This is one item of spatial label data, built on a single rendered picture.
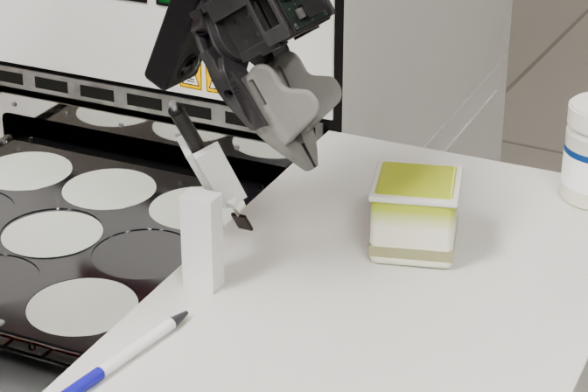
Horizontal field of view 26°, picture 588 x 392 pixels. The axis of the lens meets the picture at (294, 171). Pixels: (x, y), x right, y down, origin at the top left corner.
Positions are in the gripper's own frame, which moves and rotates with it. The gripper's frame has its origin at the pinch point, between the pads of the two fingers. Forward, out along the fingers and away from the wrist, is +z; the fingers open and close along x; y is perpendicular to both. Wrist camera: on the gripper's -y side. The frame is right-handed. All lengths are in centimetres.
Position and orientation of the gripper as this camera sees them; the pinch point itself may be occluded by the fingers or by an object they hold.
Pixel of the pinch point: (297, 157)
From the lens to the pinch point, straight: 100.5
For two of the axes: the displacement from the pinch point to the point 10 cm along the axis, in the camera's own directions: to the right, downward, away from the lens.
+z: 4.7, 8.8, 0.7
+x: 5.1, -3.3, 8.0
